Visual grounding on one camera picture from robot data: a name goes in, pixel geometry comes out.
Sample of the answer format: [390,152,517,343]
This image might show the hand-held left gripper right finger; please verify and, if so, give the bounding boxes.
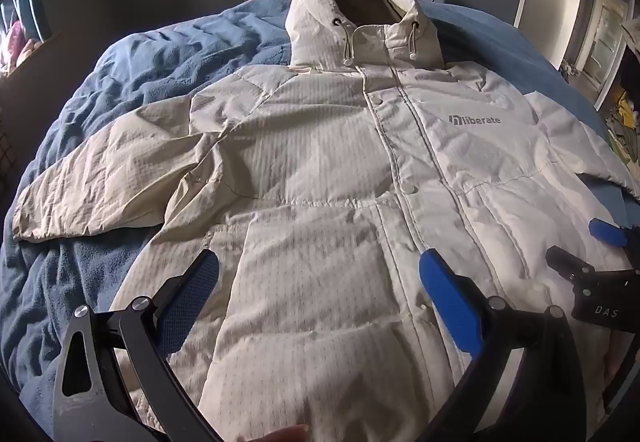
[419,249,586,442]

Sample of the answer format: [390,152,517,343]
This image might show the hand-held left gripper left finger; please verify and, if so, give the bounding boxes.
[52,249,221,442]

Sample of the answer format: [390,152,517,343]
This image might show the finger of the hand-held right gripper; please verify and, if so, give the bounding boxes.
[589,218,640,249]
[546,246,597,294]

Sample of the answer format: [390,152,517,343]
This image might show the cream hooded puffer jacket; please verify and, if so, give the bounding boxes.
[12,0,640,442]

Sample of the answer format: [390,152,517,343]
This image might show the pile of clothes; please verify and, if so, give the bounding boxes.
[604,84,640,165]

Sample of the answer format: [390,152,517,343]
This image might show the blue fleece blanket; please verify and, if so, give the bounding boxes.
[0,0,640,423]

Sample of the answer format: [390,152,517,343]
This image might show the dark grid radiator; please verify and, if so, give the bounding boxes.
[0,122,17,205]

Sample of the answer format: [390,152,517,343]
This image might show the pink soft toys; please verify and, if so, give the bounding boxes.
[0,19,42,69]

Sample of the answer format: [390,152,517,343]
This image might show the dark curtain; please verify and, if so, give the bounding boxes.
[12,0,52,43]

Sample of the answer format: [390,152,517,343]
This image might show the window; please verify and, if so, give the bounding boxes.
[0,0,51,75]

